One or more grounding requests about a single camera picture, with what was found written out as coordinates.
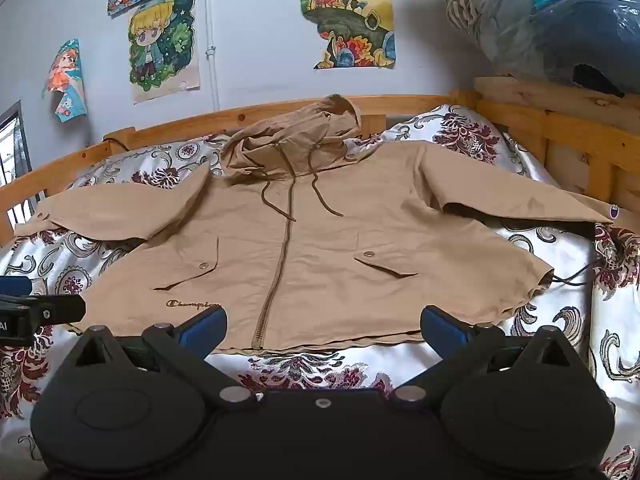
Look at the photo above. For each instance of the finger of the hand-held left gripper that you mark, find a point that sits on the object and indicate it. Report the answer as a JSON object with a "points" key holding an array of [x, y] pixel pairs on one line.
{"points": [[60, 308]]}

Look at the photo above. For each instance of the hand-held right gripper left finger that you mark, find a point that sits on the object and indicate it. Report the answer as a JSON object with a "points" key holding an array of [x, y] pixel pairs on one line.
{"points": [[202, 332]]}

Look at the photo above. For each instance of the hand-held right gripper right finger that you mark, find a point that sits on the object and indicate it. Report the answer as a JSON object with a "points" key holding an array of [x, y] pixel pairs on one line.
{"points": [[442, 331]]}

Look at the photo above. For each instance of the tan hooded jacket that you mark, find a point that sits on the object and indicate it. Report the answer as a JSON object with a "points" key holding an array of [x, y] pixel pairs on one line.
{"points": [[320, 240]]}

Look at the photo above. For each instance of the floral printed blanket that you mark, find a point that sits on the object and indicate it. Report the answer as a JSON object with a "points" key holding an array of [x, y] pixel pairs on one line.
{"points": [[550, 320]]}

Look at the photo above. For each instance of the barred window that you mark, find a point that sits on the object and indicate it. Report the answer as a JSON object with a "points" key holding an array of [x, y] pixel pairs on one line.
{"points": [[12, 160]]}

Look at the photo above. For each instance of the plastic bag of bedding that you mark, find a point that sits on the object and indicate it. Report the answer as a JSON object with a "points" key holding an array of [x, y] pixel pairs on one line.
{"points": [[550, 15]]}

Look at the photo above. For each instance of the small curled cartoon wall poster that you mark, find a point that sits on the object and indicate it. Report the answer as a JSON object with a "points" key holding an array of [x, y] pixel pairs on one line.
{"points": [[67, 77]]}

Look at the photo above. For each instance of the wooden bed frame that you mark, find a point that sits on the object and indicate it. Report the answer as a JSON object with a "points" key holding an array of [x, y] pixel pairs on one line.
{"points": [[575, 130]]}

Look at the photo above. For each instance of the blond cartoon child wall poster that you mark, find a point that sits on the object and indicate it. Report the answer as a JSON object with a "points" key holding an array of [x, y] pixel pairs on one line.
{"points": [[162, 45]]}

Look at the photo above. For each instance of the white wall pipe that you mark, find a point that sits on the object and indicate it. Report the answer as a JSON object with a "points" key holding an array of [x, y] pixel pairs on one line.
{"points": [[212, 40]]}

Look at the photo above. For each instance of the landscape painting wall poster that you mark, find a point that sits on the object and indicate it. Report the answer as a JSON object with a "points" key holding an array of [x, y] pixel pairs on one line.
{"points": [[350, 10]]}

